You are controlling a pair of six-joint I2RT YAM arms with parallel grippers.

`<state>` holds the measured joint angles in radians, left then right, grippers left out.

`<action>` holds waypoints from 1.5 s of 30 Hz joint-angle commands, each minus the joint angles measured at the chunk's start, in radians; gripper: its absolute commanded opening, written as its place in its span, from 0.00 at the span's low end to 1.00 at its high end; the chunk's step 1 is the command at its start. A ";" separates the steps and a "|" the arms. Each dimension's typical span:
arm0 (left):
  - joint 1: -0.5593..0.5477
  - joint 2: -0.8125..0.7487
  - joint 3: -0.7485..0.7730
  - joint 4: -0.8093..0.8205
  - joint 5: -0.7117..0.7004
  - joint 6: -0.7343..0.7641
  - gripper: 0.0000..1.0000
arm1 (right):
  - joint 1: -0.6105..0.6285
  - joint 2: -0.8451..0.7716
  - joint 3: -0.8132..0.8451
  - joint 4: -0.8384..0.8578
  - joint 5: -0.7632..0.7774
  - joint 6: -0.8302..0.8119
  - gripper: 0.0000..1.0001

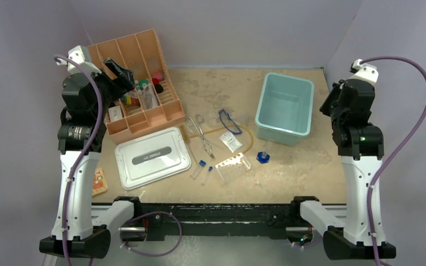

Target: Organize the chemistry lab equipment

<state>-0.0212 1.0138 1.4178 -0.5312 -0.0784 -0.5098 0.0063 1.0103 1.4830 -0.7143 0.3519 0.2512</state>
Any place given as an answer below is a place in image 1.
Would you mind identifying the orange printed card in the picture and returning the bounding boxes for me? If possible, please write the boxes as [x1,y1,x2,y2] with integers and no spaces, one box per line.
[92,168,108,196]

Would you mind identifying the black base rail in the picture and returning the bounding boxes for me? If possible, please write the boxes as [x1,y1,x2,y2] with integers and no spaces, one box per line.
[114,201,310,241]

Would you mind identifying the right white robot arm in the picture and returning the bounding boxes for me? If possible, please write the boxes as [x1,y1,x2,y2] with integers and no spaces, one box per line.
[289,59,397,260]

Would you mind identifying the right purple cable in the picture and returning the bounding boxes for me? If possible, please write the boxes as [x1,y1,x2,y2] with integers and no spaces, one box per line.
[358,55,426,266]

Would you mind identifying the pink plastic organizer rack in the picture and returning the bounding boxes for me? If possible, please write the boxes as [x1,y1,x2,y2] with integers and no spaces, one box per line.
[88,29,185,144]

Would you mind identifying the small blue-capped test tube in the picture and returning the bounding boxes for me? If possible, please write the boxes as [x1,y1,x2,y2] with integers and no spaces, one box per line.
[201,166,213,186]

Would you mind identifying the clear test tube rack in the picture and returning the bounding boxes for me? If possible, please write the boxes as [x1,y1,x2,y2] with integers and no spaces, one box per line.
[215,152,251,183]

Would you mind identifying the white storage box lid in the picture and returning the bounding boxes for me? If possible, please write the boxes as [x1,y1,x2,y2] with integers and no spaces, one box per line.
[114,127,192,190]

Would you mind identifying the tan rubber tubing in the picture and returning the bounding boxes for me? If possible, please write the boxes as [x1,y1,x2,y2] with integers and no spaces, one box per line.
[179,124,254,154]

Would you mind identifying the large blue-capped test tube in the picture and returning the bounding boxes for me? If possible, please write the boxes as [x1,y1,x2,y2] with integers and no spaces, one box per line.
[190,160,206,180]

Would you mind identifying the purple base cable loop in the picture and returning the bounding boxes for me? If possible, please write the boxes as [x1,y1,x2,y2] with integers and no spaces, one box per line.
[119,211,183,258]

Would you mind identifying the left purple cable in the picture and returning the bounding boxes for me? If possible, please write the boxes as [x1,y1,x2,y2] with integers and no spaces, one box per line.
[53,54,104,266]

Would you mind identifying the teal plastic bin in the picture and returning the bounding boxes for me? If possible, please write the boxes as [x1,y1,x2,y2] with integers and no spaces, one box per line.
[255,73,315,146]

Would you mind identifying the blue safety glasses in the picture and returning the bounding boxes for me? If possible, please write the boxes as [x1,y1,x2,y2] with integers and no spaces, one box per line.
[218,109,242,135]

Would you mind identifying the small white plastic packet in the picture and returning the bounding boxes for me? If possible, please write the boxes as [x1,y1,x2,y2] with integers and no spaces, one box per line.
[219,131,243,153]

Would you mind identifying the metal crucible tongs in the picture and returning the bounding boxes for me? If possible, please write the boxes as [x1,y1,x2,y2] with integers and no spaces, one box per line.
[186,113,215,159]

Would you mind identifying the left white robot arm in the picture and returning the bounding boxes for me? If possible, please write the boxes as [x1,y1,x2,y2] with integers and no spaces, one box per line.
[39,45,143,260]

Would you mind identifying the graduated cylinder blue base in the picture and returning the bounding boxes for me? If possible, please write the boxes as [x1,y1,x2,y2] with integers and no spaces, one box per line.
[256,141,272,164]

